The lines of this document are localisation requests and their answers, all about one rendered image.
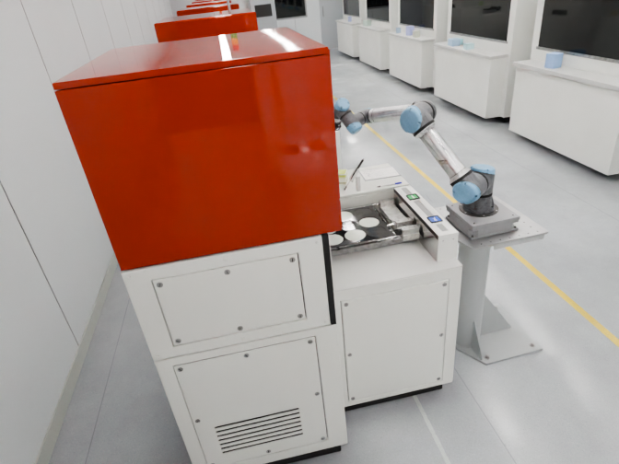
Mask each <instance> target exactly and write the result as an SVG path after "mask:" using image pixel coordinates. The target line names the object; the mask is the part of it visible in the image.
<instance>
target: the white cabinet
mask: <svg viewBox="0 0 619 464"><path fill-rule="evenodd" d="M461 273H462V267H459V268H454V269H449V270H445V271H440V272H435V273H427V274H422V275H417V276H413V277H408V278H403V279H399V280H394V281H389V282H385V283H380V284H372V285H367V286H362V287H358V288H353V289H348V290H344V291H339V292H334V296H335V307H336V318H337V330H338V341H339V351H340V361H341V370H342V381H343V392H344V402H345V412H346V411H351V410H354V409H358V408H362V407H367V406H370V405H374V404H378V403H383V402H386V401H390V400H398V399H401V398H405V397H410V396H414V395H417V394H421V393H426V392H429V391H433V390H437V389H442V384H446V383H450V382H452V379H453V368H454V357H455V347H456V336H457V326H458V315H459V304H460V293H461Z"/></svg>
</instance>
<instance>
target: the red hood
mask: <svg viewBox="0 0 619 464"><path fill-rule="evenodd" d="M53 89H54V90H56V91H54V94H55V96H56V98H57V101H58V103H59V106H60V109H61V111H62V114H63V116H64V120H65V123H66V125H67V128H68V131H69V133H70V135H71V138H72V140H73V143H74V146H75V148H76V152H77V154H78V157H79V160H80V162H81V165H82V168H83V170H84V172H85V175H86V178H87V180H88V185H89V187H90V189H91V192H92V194H93V197H94V200H95V202H96V205H97V207H98V209H99V214H100V216H101V219H102V222H103V224H104V226H105V229H106V231H107V234H108V237H109V239H110V242H111V245H112V248H113V251H114V253H115V256H116V259H117V261H118V263H119V266H120V269H121V271H124V270H129V269H134V268H139V267H145V266H149V265H154V264H160V263H164V262H170V261H179V260H184V259H189V258H194V257H199V256H204V255H209V254H215V253H219V252H224V251H230V250H234V249H244V248H249V247H254V246H260V245H264V244H269V243H275V242H279V241H285V240H290V239H295V238H304V237H309V236H314V235H319V234H324V233H331V232H335V231H341V230H342V214H341V201H340V187H339V174H338V161H337V148H336V135H335V122H334V109H333V84H332V71H331V58H330V50H329V49H328V47H327V46H325V45H323V44H321V43H319V42H317V41H315V40H312V39H310V38H308V37H306V36H304V35H302V34H300V33H298V32H296V31H294V30H292V29H289V28H287V27H283V28H276V29H262V30H255V31H247V32H240V33H232V34H225V35H217V36H211V37H203V38H196V39H188V40H181V41H167V42H160V43H152V44H145V45H137V46H130V47H122V48H115V49H111V50H109V51H107V52H105V53H103V54H102V55H101V56H99V57H97V58H95V59H94V60H92V61H90V62H88V63H87V64H84V65H83V66H81V67H79V68H77V69H76V70H75V71H73V72H71V73H70V74H68V75H66V76H64V77H62V78H60V79H59V80H57V81H55V82H53Z"/></svg>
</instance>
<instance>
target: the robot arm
mask: <svg viewBox="0 0 619 464"><path fill-rule="evenodd" d="M349 106H350V103H349V101H348V100H347V99H345V98H339V99H338V100H337V101H336V102H335V103H334V105H333V109H334V122H335V131H339V129H340V128H341V127H342V126H341V122H342V123H343V125H344V126H345V128H346V130H347V131H348V132H349V133H350V134H355V133H358V132H359V131H360V130H361V129H362V125H364V124H366V123H373V122H394V121H400V125H401V127H402V128H403V130H404V131H405V132H407V133H411V134H412V135H413V136H414V137H415V138H419V139H420V140H421V141H422V142H423V144H424V145H425V146H426V148H427V149H428V151H429V152H430V153H431V155H432V156H433V157H434V158H435V159H436V161H437V162H438V163H439V165H440V166H441V167H442V169H443V170H444V171H445V173H446V174H447V175H448V176H449V178H450V186H451V187H452V195H453V197H454V199H455V200H456V201H458V202H459V203H463V206H462V208H463V209H464V210H465V211H466V212H468V213H471V214H475V215H487V214H490V213H492V212H494V210H495V203H494V199H493V188H494V180H495V175H496V173H495V172H496V170H495V168H494V167H492V166H490V165H486V164H474V165H471V166H470V168H466V167H465V166H464V165H463V164H462V163H461V161H460V160H459V159H458V157H457V156H456V155H455V153H454V152H453V151H452V149H451V148H450V146H449V145H448V144H447V142H446V141H445V140H444V138H443V137H442V136H441V134H440V133H439V132H438V130H437V129H436V127H435V124H436V122H435V121H434V119H435V118H436V115H437V108H436V106H435V104H434V103H433V102H432V101H430V100H421V101H415V102H413V103H412V104H409V105H401V106H393V107H385V108H377V109H371V108H367V109H363V110H362V111H359V112H357V113H355V114H354V113H353V112H352V111H351V110H350V109H349ZM338 125H340V126H338ZM337 128H339V129H338V130H336V129H337Z"/></svg>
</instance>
